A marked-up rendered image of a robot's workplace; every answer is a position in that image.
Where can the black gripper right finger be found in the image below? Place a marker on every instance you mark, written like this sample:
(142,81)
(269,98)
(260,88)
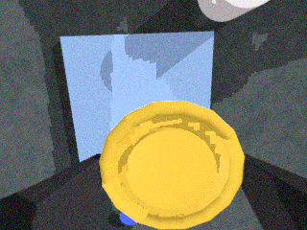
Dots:
(277,197)

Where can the yellow round plate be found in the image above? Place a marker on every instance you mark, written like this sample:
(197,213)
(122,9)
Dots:
(171,165)

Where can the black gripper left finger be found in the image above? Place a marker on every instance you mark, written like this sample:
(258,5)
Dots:
(64,201)

